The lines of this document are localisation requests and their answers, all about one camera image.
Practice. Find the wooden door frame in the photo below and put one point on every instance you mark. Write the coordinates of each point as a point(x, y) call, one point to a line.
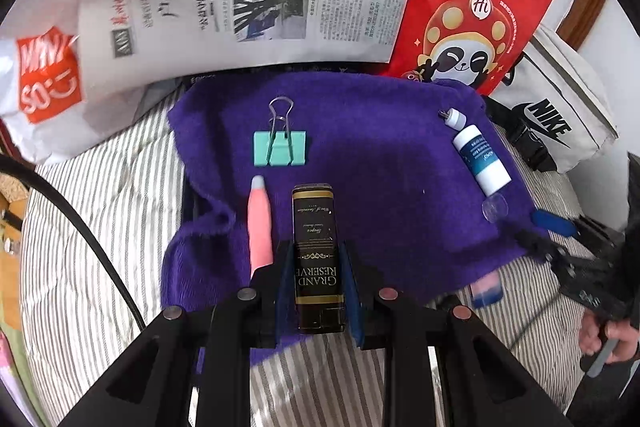
point(590, 2)

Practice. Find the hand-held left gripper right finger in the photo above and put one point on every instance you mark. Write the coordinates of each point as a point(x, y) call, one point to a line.
point(356, 307)

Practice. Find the striped bed sheet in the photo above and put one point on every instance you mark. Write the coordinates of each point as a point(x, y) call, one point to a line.
point(100, 207)

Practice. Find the patterned flat box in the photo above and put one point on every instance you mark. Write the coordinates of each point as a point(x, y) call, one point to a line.
point(11, 184)

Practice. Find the purple towel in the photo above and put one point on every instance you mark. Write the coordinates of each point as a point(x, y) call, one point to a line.
point(375, 187)

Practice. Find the clear plastic cap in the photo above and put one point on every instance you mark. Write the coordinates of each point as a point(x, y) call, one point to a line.
point(495, 208)

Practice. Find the green binder clip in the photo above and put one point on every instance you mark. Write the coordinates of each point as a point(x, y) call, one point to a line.
point(280, 149)

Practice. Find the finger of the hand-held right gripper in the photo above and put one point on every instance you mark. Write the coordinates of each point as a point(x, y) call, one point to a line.
point(547, 222)
point(542, 249)

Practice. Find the white charger plug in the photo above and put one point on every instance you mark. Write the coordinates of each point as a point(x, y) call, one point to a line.
point(456, 119)

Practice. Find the person's right hand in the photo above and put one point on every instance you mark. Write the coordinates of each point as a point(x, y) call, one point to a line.
point(620, 337)

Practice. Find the white waist bag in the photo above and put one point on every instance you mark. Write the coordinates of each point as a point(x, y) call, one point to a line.
point(550, 107)

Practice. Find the pink pen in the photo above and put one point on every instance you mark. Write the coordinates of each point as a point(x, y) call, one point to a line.
point(260, 222)

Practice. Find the colourful patterned cloth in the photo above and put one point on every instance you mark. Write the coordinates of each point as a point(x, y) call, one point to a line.
point(10, 357)

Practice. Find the white and blue bottle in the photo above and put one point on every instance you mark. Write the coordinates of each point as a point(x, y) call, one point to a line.
point(482, 159)

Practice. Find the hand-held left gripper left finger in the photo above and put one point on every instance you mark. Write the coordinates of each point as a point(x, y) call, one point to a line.
point(285, 287)

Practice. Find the black and gold box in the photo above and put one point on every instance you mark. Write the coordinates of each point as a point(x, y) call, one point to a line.
point(317, 257)

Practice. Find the white plastic shopping bag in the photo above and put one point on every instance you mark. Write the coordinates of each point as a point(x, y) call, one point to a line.
point(50, 77)

